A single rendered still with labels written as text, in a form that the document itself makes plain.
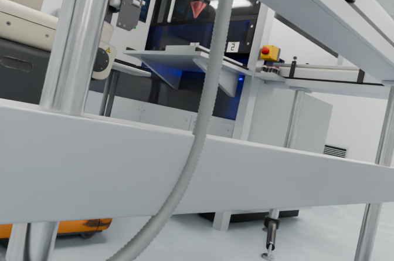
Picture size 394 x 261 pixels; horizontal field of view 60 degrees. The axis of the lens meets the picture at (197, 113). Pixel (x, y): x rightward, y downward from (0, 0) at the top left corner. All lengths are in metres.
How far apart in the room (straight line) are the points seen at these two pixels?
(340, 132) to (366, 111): 0.56
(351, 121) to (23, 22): 5.89
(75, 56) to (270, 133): 1.76
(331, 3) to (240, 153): 0.36
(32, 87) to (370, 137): 5.76
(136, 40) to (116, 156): 2.18
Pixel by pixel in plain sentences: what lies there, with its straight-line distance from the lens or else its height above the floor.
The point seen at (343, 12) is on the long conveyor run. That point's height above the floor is 0.86.
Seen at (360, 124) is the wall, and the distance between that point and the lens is 6.51.
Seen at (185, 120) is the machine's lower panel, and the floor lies 0.54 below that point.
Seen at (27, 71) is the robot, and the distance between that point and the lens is 1.27.
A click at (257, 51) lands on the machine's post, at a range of 1.92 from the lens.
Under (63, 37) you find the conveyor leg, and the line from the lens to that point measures 0.42.
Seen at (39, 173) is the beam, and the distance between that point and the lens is 0.40.
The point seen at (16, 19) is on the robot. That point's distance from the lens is 1.26.
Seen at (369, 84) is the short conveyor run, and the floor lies 0.88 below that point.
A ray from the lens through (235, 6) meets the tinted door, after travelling 2.16.
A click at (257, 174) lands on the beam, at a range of 0.64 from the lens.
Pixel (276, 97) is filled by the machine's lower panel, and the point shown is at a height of 0.79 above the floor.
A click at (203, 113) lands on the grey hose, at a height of 0.58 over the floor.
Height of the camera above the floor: 0.58
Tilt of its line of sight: 1 degrees up
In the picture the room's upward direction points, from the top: 12 degrees clockwise
